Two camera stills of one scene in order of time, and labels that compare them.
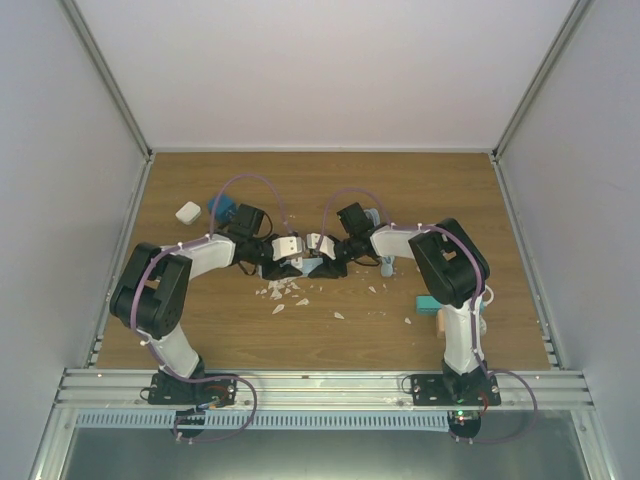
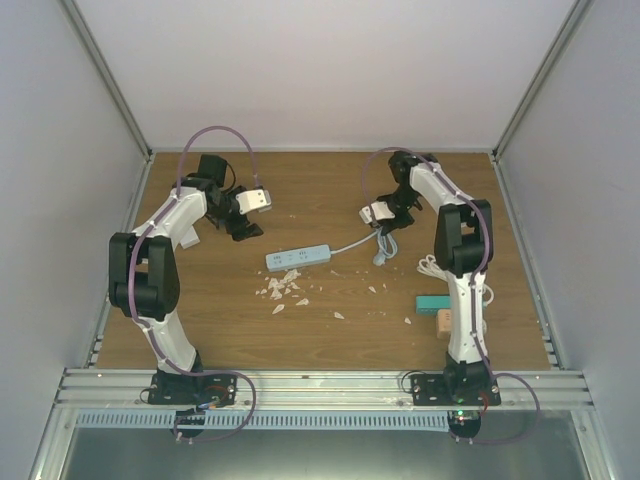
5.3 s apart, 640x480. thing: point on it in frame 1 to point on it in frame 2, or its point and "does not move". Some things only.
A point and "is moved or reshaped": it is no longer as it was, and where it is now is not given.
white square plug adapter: [188, 212] is moved or reshaped
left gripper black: [282, 272] to [234, 229]
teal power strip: [427, 306] does not move
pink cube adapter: [440, 324] does not move
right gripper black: [328, 271] to [391, 225]
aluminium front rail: [319, 389] does not move
